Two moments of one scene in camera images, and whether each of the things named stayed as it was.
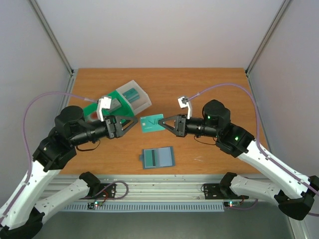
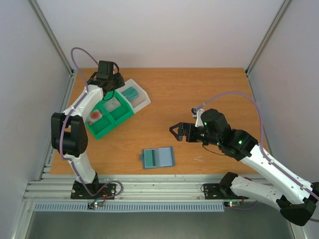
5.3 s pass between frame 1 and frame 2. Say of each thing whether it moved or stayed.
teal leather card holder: stayed
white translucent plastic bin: stayed
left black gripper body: moved
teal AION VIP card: moved
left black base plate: stayed
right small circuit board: stayed
